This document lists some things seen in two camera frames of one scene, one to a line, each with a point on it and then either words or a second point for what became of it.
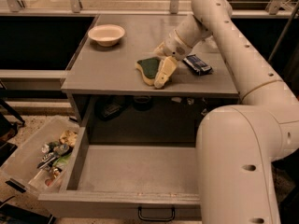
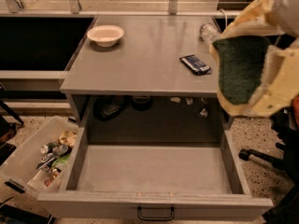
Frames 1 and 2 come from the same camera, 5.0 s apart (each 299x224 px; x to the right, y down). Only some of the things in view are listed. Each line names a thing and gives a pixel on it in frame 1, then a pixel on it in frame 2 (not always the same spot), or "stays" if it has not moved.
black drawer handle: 155,219 stays
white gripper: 174,48 → 287,11
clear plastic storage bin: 37,163 stays
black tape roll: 142,103 stays
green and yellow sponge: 148,68 → 239,63
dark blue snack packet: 197,64 stays
